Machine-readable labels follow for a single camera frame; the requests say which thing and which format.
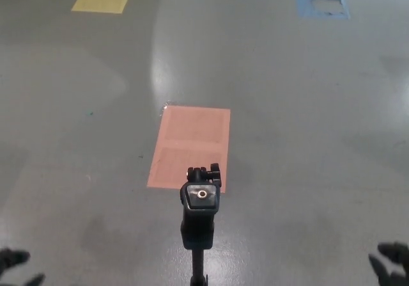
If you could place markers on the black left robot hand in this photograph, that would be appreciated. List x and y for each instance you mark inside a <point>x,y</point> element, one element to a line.
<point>11,256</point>

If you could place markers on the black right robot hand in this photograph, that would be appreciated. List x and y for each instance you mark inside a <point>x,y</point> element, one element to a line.
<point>394,254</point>

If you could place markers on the black phone stand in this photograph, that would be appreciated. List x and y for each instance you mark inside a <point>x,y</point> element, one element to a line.
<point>198,225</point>

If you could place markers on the orange rectangular floor marking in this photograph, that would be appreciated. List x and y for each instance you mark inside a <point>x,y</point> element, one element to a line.
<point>191,139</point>

